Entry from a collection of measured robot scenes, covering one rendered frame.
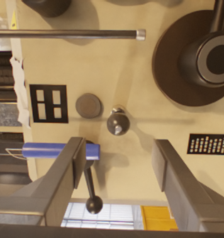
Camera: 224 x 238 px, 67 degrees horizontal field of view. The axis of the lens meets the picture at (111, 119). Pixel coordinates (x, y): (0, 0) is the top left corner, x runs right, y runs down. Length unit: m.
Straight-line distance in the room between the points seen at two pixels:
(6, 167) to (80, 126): 1.07
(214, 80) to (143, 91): 0.11
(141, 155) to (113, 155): 0.05
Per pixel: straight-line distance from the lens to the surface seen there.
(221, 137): 0.38
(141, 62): 0.31
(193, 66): 0.25
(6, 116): 1.19
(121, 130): 0.22
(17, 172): 1.34
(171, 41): 0.30
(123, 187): 0.39
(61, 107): 0.33
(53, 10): 0.30
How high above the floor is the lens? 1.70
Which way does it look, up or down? 2 degrees up
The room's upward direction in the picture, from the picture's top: 89 degrees counter-clockwise
